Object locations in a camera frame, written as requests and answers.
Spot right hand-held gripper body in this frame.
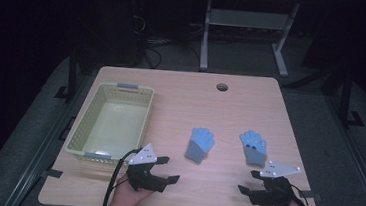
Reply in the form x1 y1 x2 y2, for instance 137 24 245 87
247 158 303 206

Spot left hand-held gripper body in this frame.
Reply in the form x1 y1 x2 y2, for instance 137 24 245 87
124 140 172 194

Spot blue grey glove dark dots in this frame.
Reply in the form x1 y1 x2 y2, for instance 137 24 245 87
236 128 270 168

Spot plain blue grey glove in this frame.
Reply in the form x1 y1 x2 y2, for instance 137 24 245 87
183 125 218 167

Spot pale yellow plastic basket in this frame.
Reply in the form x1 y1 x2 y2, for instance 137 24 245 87
64 78 156 168

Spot person's left hand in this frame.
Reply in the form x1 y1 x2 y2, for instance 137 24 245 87
101 171 157 206

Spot black tape strip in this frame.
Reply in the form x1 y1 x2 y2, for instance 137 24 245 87
40 167 65 180
297 188 324 201

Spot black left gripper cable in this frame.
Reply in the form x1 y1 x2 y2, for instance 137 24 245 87
102 145 144 206

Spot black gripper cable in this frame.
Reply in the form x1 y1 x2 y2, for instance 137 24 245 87
102 145 144 206
285 182 314 206

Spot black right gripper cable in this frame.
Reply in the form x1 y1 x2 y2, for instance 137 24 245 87
285 182 314 206

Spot grey metal floor rail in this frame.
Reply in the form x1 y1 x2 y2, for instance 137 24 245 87
314 93 366 206
2 66 92 206

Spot dark table cable hole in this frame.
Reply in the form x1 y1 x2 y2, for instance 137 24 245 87
215 82 230 93

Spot bundle of floor cables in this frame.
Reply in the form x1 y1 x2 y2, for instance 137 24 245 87
125 12 206 74

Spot black stand post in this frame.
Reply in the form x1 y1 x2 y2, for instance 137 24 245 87
335 68 366 131
54 46 82 102

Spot grey metal desk frame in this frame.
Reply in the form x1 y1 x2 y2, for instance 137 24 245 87
198 0 302 80

